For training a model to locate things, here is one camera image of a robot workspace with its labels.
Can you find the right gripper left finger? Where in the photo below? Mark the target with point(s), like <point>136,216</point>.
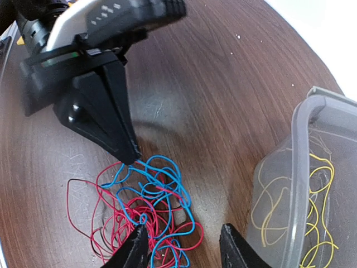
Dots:
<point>133,253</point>

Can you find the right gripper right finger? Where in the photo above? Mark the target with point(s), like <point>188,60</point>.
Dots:
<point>236,252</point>

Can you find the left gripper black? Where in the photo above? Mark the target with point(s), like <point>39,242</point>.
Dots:
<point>97,105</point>

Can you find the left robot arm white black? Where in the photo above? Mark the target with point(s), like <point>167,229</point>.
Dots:
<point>36,33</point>

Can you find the clear grey plastic container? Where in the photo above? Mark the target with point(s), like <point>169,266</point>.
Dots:
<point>303,211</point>

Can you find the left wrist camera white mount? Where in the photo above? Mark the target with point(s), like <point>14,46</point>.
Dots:
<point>100,21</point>

